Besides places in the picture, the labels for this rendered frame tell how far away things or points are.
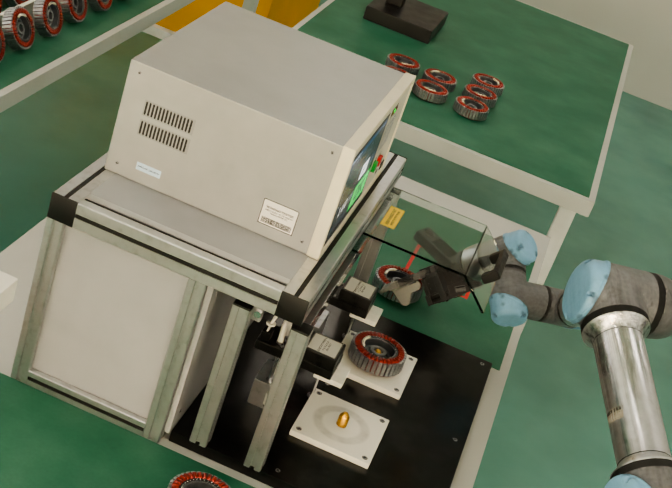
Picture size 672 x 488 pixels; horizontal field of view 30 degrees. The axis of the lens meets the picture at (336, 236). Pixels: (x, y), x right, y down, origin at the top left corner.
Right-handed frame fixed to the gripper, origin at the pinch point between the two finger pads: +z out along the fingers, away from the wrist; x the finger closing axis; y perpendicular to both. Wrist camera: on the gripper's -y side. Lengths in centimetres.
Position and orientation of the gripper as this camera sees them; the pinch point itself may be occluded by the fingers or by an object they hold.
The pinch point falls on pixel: (396, 283)
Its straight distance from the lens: 279.5
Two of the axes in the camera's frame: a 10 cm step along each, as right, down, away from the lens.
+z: -7.2, 3.0, 6.2
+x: 6.0, -1.7, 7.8
